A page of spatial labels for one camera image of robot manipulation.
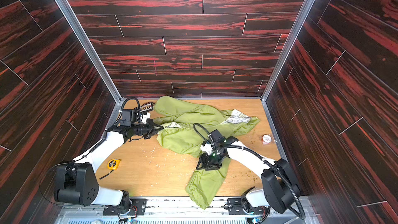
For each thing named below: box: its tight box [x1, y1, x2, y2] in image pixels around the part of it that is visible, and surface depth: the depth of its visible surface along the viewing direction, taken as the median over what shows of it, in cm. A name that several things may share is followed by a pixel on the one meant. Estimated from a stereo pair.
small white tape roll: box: [262, 134, 272, 145], surface depth 97 cm
